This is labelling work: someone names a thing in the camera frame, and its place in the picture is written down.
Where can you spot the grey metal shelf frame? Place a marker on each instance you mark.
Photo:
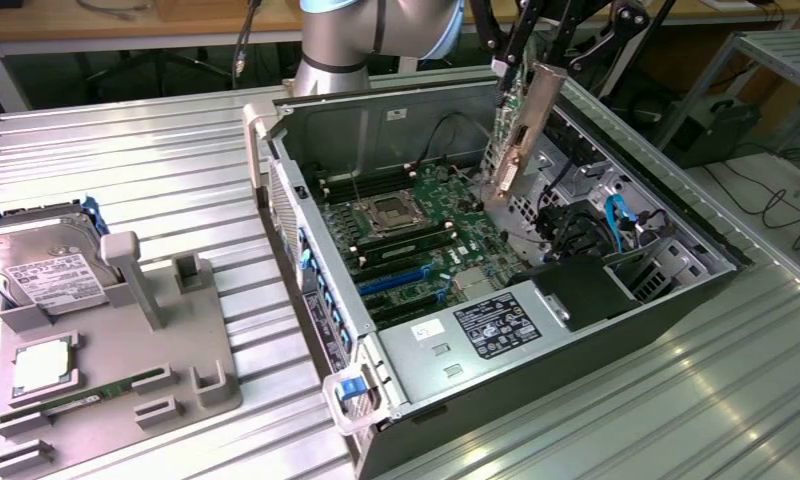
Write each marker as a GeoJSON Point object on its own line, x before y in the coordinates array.
{"type": "Point", "coordinates": [774, 45]}

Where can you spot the green graphics card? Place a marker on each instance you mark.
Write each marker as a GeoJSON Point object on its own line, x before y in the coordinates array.
{"type": "Point", "coordinates": [527, 125]}

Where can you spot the open grey PC case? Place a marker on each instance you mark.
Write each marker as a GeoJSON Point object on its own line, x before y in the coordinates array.
{"type": "Point", "coordinates": [333, 117]}

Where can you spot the silver power supply with label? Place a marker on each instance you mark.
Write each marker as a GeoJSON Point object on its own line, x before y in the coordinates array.
{"type": "Point", "coordinates": [427, 360]}

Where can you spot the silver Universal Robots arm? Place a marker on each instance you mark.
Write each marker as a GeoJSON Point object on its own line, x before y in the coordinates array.
{"type": "Point", "coordinates": [347, 35]}

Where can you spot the blue expansion slot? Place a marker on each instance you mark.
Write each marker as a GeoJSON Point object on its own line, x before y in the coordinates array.
{"type": "Point", "coordinates": [393, 279]}

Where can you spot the grey parts rack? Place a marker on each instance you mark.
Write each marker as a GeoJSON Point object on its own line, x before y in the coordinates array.
{"type": "Point", "coordinates": [113, 350]}

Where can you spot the black box on floor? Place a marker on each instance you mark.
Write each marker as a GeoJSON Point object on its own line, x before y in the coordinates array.
{"type": "Point", "coordinates": [716, 130]}

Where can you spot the CPU socket with metal frame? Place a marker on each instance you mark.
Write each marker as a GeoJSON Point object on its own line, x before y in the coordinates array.
{"type": "Point", "coordinates": [393, 212]}

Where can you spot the loose green RAM stick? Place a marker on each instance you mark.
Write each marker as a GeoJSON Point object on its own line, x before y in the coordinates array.
{"type": "Point", "coordinates": [80, 395]}

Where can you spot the black plastic fan shroud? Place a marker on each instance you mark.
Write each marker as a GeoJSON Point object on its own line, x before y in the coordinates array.
{"type": "Point", "coordinates": [574, 290]}

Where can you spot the blue plastic disk caddy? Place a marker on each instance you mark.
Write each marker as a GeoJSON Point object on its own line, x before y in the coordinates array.
{"type": "Point", "coordinates": [93, 215]}

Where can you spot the silver CPU chip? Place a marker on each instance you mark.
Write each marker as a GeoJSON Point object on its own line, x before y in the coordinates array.
{"type": "Point", "coordinates": [41, 366]}

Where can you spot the wooden desk with white frame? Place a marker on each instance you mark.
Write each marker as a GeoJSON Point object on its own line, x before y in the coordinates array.
{"type": "Point", "coordinates": [207, 25]}

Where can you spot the black expansion slot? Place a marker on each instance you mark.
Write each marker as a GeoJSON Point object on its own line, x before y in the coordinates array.
{"type": "Point", "coordinates": [407, 304]}

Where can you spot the silver hard disk with label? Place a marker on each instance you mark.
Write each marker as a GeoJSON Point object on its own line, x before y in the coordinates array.
{"type": "Point", "coordinates": [40, 260]}

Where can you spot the blue case latch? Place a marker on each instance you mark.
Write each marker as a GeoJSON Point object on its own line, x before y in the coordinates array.
{"type": "Point", "coordinates": [351, 388]}

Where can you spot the green motherboard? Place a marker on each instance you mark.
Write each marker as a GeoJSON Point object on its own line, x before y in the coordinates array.
{"type": "Point", "coordinates": [470, 235]}

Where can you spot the silver disk bay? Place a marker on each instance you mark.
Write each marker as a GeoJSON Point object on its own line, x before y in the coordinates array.
{"type": "Point", "coordinates": [667, 270]}

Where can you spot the green RAM stick in slot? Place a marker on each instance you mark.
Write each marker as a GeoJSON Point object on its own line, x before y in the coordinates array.
{"type": "Point", "coordinates": [403, 247]}

